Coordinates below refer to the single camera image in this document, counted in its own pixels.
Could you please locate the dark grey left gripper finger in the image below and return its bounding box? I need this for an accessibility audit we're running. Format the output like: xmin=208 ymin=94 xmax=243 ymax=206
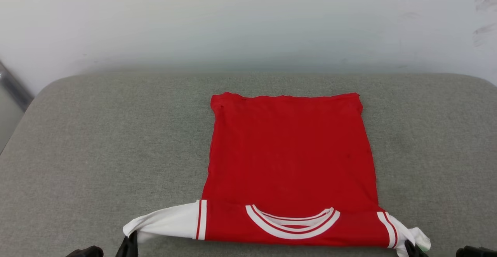
xmin=128 ymin=232 xmax=139 ymax=257
xmin=116 ymin=237 xmax=129 ymax=257

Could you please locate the red shirt with white sleeves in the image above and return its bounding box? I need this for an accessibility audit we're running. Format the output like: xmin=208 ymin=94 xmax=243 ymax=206
xmin=123 ymin=92 xmax=431 ymax=257

